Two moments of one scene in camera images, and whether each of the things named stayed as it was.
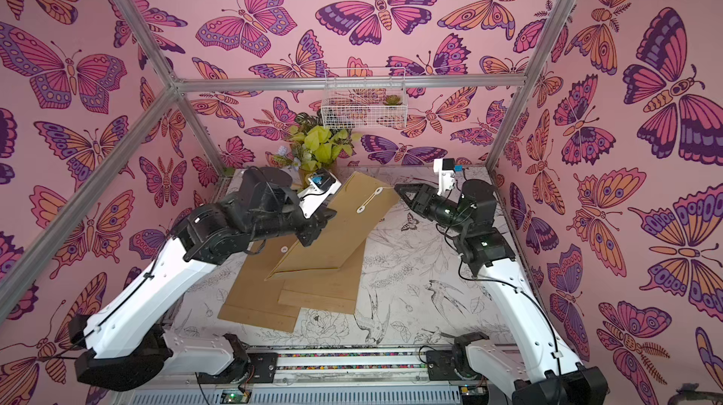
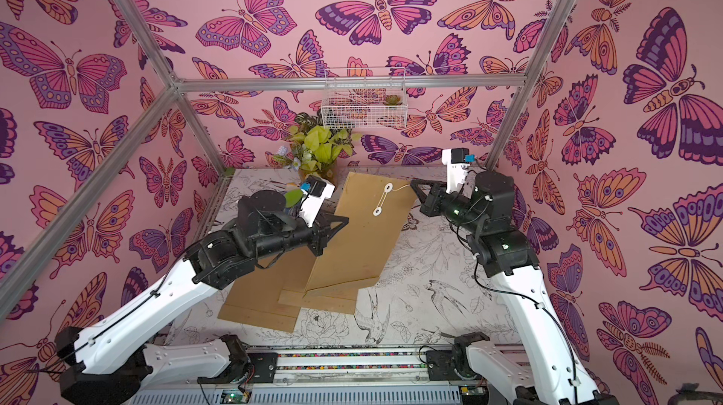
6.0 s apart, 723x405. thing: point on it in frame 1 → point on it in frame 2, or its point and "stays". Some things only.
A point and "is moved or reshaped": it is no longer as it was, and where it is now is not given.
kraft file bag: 361,204 is moved or reshaped
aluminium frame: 37,261 stays
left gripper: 315,224 → 321,236
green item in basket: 393,100 stays
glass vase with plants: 312,148 stays
